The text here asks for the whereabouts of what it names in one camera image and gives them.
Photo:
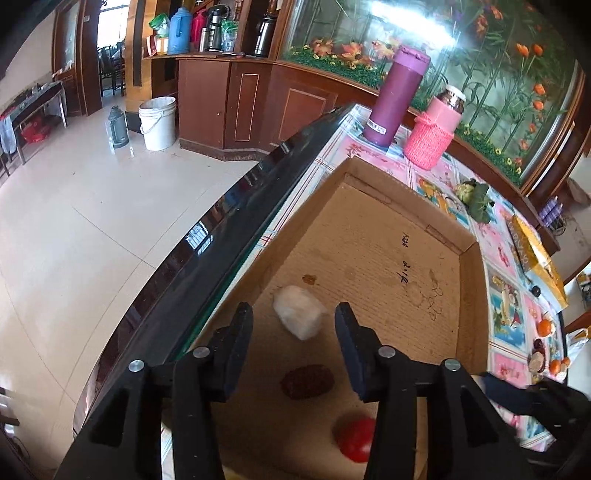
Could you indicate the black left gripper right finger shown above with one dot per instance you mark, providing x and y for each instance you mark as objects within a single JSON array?
[{"x": 466, "y": 437}]

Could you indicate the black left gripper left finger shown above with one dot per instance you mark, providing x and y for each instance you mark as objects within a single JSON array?
[{"x": 121, "y": 437}]

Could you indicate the beige bread chunk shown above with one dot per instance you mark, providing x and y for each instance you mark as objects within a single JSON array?
[{"x": 537, "y": 362}]

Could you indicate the small orange tangerine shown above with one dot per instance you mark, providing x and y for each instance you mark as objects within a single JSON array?
[{"x": 555, "y": 367}]

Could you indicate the dark red date pair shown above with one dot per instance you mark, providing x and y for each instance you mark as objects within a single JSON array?
[{"x": 539, "y": 345}]

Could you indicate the colourful fruit print tablecloth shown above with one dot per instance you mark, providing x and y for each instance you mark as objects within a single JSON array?
[{"x": 368, "y": 228}]

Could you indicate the red tomato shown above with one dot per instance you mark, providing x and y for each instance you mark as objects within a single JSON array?
[{"x": 355, "y": 437}]

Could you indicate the dark round plum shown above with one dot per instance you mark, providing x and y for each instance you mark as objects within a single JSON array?
[{"x": 535, "y": 291}]

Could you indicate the gold white long box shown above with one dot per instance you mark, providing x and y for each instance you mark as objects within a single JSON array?
[{"x": 537, "y": 264}]

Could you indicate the brown cardboard tray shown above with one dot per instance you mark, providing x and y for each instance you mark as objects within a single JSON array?
[{"x": 262, "y": 434}]

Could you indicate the purple bottles pair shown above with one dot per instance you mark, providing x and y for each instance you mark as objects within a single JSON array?
[{"x": 551, "y": 211}]

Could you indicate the white bread chunk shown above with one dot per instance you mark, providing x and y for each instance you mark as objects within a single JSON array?
[{"x": 299, "y": 311}]

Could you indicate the green leaf wrapped bundle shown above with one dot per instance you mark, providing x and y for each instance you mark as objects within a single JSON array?
[{"x": 474, "y": 195}]

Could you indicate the pink knitted sleeve jar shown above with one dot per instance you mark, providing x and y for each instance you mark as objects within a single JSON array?
[{"x": 435, "y": 128}]

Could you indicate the white plastic bucket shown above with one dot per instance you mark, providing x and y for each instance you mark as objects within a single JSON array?
[{"x": 158, "y": 122}]

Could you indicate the fish tank with plants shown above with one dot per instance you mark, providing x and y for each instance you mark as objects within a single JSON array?
[{"x": 517, "y": 72}]

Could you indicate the purple thermos bottle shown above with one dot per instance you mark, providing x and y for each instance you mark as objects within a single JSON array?
[{"x": 396, "y": 94}]

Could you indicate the blue thermos jug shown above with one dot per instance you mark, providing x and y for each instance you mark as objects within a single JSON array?
[{"x": 179, "y": 32}]

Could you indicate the black thermos flask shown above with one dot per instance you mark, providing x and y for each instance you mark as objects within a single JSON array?
[{"x": 215, "y": 15}]

